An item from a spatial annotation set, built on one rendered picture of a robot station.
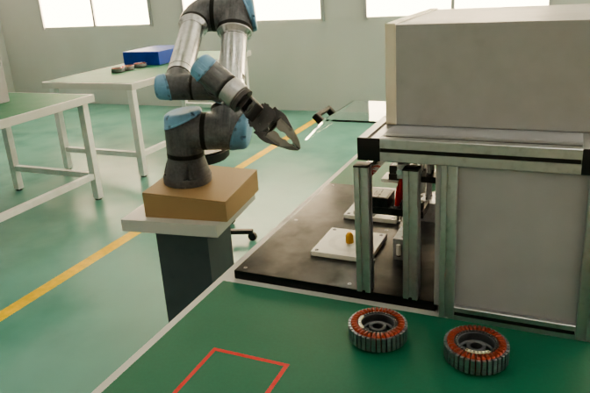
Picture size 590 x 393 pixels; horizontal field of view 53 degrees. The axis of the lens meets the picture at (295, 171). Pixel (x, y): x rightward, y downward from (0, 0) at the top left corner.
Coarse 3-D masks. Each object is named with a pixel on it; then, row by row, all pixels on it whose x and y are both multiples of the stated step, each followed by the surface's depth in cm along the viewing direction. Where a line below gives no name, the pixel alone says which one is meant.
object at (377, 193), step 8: (376, 192) 141; (384, 192) 140; (392, 192) 140; (376, 200) 138; (384, 200) 137; (392, 200) 141; (376, 208) 138; (384, 208) 137; (392, 208) 137; (400, 208) 136; (424, 208) 136; (400, 216) 136
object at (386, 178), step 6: (396, 162) 162; (390, 168) 160; (396, 168) 159; (390, 174) 160; (396, 174) 160; (426, 174) 157; (432, 174) 158; (384, 180) 162; (390, 180) 161; (396, 180) 160; (402, 180) 159; (426, 180) 157; (432, 180) 156; (426, 186) 158; (426, 192) 158; (426, 198) 159
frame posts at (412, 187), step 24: (360, 168) 119; (408, 168) 114; (360, 192) 120; (408, 192) 116; (360, 216) 122; (408, 216) 118; (360, 240) 123; (408, 240) 119; (360, 264) 125; (408, 264) 121; (360, 288) 127; (408, 288) 123
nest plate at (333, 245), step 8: (328, 232) 154; (336, 232) 154; (344, 232) 153; (352, 232) 153; (376, 232) 152; (320, 240) 150; (328, 240) 149; (336, 240) 149; (344, 240) 149; (376, 240) 148; (384, 240) 149; (320, 248) 145; (328, 248) 145; (336, 248) 145; (344, 248) 144; (352, 248) 144; (376, 248) 143; (320, 256) 144; (328, 256) 143; (336, 256) 142; (344, 256) 141; (352, 256) 140
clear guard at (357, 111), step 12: (348, 108) 164; (360, 108) 163; (372, 108) 162; (384, 108) 161; (324, 120) 153; (336, 120) 152; (348, 120) 150; (360, 120) 149; (372, 120) 148; (312, 132) 156
